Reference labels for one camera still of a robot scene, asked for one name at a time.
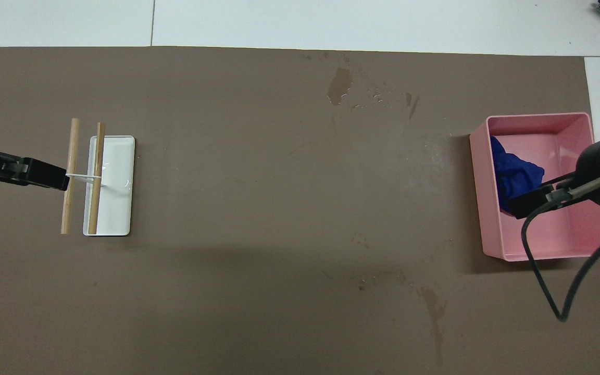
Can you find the pink plastic bin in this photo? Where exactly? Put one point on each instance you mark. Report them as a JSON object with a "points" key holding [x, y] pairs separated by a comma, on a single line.
{"points": [[560, 234]]}

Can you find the scattered water droplets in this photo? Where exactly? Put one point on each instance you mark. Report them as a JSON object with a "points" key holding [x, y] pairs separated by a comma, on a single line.
{"points": [[378, 98]]}

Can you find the brown table mat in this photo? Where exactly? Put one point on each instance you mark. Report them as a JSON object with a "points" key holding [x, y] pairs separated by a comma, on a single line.
{"points": [[253, 260]]}

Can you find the blue cloth towel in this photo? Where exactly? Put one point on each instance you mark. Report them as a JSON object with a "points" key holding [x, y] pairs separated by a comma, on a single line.
{"points": [[516, 172]]}

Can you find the white rectangular tray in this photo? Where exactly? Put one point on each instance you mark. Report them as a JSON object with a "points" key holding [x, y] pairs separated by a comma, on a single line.
{"points": [[117, 208]]}

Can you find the water puddle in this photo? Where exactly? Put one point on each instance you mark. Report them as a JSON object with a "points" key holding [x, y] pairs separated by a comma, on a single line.
{"points": [[339, 86]]}

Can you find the long wooden rod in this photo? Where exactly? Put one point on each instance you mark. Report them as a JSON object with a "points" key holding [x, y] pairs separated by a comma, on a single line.
{"points": [[73, 146]]}

